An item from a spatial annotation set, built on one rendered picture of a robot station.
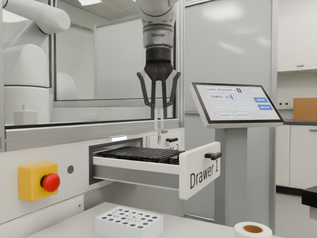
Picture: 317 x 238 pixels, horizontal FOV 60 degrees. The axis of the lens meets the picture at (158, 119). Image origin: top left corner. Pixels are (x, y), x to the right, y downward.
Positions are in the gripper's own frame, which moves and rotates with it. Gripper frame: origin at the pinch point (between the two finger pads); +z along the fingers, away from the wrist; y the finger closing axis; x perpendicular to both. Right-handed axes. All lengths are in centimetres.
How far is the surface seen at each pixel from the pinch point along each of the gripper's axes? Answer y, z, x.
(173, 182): 3.8, 15.3, -13.2
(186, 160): 6.6, 9.3, -16.4
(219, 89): 35, -15, 87
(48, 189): -22.7, 13.9, -23.9
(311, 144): 170, 37, 241
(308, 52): 183, -76, 274
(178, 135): 7.7, 9.1, 47.4
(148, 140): -4.6, 8.9, 24.5
